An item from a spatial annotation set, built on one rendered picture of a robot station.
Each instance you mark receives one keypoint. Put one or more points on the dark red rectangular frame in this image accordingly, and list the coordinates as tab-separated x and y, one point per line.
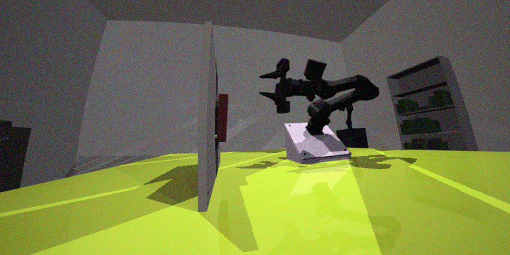
222	118

